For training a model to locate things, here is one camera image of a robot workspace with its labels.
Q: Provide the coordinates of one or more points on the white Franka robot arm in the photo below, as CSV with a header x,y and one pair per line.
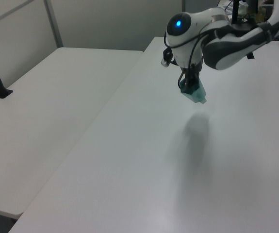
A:
x,y
185,48

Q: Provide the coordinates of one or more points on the cluttered background desk items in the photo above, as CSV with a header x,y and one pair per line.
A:
x,y
260,8

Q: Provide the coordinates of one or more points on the grey metal partition post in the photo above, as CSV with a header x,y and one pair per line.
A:
x,y
54,24

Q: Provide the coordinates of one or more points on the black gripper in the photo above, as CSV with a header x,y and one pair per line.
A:
x,y
191,70

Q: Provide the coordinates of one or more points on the teal faceted plastic cup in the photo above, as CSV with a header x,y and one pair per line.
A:
x,y
198,95

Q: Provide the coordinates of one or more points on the black stand pole with base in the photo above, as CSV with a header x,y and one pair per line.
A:
x,y
235,12

